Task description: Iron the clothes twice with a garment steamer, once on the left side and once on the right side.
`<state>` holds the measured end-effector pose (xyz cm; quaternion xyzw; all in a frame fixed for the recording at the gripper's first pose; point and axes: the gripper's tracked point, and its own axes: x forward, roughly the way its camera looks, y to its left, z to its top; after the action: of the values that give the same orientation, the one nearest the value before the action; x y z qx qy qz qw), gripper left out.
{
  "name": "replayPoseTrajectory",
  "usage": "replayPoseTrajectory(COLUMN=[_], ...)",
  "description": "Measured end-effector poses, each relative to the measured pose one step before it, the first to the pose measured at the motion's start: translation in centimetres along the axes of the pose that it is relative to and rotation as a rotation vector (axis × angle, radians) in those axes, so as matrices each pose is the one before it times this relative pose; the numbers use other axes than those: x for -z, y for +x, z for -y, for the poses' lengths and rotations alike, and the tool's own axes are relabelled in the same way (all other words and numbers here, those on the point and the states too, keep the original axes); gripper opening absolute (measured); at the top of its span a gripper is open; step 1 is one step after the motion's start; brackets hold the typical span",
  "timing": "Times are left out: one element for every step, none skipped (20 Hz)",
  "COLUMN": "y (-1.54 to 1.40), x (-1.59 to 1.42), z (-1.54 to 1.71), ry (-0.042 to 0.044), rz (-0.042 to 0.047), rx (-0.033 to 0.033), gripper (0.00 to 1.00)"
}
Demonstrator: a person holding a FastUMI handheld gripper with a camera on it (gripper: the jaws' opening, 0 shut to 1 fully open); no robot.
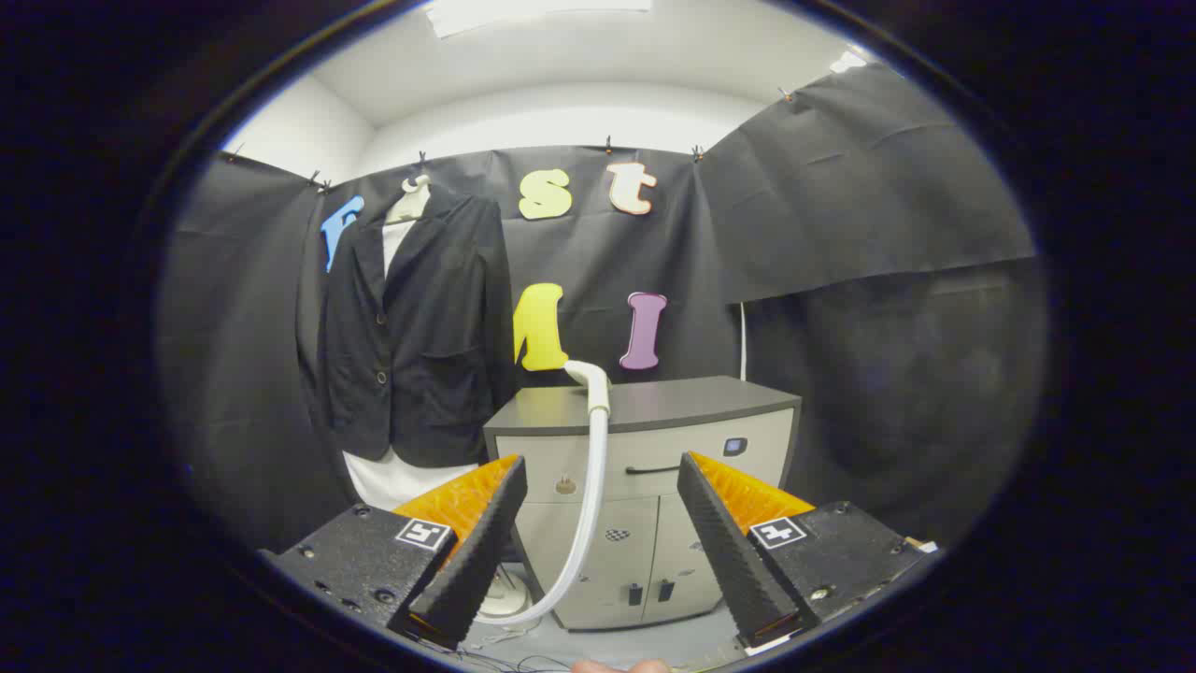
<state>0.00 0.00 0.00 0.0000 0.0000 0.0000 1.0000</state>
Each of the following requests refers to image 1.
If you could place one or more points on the white steamer base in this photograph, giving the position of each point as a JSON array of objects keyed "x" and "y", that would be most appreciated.
[{"x": 509, "y": 594}]

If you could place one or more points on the black backdrop cloth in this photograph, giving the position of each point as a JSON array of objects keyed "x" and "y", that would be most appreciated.
[{"x": 841, "y": 206}]

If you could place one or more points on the white shirt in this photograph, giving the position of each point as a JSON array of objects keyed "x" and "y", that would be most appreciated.
[{"x": 392, "y": 477}]

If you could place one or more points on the grey cabinet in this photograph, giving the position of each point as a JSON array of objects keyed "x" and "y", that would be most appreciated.
[{"x": 645, "y": 402}]

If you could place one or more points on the small ceiling light panel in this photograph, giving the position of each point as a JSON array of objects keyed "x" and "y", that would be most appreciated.
[{"x": 847, "y": 63}]

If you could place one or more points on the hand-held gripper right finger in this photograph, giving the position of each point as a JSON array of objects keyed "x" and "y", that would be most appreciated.
[{"x": 729, "y": 551}]

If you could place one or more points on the large ceiling light panel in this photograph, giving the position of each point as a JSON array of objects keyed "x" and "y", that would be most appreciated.
[{"x": 533, "y": 11}]

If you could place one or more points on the round brass cabinet lock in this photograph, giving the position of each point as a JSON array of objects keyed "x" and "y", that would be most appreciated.
[{"x": 565, "y": 485}]

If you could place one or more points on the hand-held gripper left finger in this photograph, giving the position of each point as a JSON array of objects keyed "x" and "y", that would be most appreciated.
[{"x": 472, "y": 561}]

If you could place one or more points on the black suit jacket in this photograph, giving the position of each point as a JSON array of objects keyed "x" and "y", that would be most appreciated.
[{"x": 439, "y": 327}]

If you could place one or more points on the cream plastic hanger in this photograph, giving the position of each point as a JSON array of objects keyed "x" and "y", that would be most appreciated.
[{"x": 409, "y": 201}]

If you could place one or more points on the row of black clips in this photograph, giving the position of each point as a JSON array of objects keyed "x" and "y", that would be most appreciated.
[{"x": 421, "y": 159}]

